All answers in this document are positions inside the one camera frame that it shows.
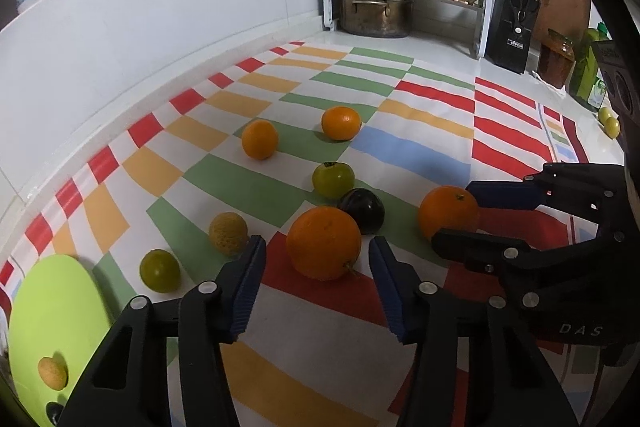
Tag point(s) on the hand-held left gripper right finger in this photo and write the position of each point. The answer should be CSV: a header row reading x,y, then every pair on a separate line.
x,y
394,292

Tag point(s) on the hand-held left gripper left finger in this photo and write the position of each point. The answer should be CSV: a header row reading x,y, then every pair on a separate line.
x,y
247,292

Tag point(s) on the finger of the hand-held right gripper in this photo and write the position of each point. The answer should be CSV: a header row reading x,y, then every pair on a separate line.
x,y
505,193
480,249

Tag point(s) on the bumpy tan round fruit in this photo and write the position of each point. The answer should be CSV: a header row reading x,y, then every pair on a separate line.
x,y
228,233

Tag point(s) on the large orange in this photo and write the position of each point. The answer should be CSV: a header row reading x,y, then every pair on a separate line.
x,y
324,243

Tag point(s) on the dark purple plum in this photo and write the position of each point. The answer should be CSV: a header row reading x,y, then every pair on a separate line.
x,y
365,209

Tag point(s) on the small green tomato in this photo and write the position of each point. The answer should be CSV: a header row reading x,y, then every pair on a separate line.
x,y
159,270

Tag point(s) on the green tomato with calyx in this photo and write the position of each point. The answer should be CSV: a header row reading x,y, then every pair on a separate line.
x,y
333,181

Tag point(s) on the lime green plate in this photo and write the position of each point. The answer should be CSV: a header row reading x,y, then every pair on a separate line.
x,y
55,307

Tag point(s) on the checkered colourful tablecloth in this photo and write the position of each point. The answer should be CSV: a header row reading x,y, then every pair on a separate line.
x,y
225,177

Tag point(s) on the small yellow round fruit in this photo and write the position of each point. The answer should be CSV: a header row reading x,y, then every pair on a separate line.
x,y
604,113
612,128

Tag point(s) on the glass jar of red sauce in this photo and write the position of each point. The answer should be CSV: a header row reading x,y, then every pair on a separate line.
x,y
556,62

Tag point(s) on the black knife block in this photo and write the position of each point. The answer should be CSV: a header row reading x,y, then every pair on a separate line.
x,y
515,42

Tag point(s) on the green plastic bottle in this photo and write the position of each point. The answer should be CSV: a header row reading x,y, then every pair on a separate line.
x,y
589,67

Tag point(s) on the small tan round fruit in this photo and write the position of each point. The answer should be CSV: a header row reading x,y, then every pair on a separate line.
x,y
52,373

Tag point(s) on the large steel stockpot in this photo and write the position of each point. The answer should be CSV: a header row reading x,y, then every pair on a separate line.
x,y
372,14

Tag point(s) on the small dark round fruit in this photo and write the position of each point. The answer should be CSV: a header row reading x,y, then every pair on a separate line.
x,y
53,412

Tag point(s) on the white dish rack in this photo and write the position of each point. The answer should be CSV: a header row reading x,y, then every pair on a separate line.
x,y
327,2

